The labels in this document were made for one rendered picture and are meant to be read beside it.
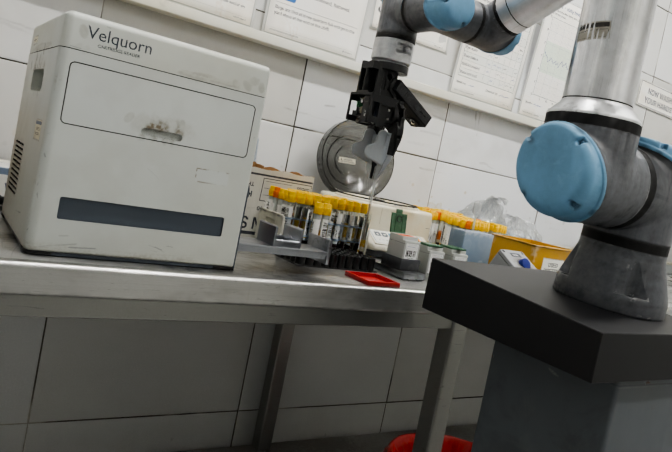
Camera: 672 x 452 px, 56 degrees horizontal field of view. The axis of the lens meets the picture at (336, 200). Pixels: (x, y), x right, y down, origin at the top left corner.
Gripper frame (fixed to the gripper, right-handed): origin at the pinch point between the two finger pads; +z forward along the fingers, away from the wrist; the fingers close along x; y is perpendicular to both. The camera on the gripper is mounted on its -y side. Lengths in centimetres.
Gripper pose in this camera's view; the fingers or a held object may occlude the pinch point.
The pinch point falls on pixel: (376, 172)
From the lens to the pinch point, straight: 119.8
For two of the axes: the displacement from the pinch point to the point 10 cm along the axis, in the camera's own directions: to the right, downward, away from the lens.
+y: -8.1, -1.3, -5.7
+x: 5.5, 1.6, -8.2
